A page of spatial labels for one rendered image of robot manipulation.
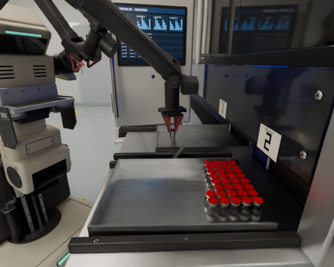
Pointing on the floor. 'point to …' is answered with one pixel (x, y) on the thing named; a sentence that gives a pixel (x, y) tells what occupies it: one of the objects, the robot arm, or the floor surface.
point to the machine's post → (327, 196)
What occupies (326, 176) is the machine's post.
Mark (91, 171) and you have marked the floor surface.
